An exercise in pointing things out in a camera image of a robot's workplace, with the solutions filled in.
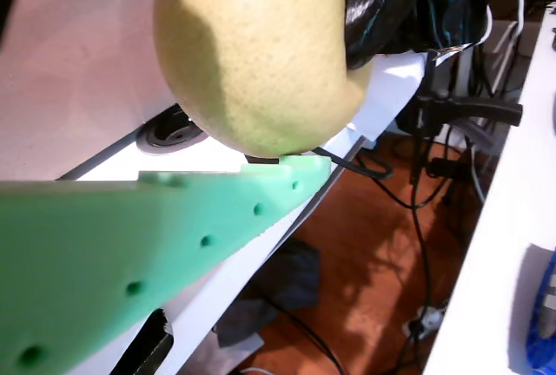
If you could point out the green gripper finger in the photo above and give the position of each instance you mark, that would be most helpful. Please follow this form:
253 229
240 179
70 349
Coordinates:
87 253

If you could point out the yellow-green pear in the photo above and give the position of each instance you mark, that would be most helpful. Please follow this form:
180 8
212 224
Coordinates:
260 67

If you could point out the round grey black disc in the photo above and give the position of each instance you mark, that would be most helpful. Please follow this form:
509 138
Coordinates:
174 134

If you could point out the white power strip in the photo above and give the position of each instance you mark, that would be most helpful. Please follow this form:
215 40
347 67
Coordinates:
428 318

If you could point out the blue rover wheel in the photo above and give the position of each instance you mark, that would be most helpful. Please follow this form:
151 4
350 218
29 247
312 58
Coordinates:
545 327

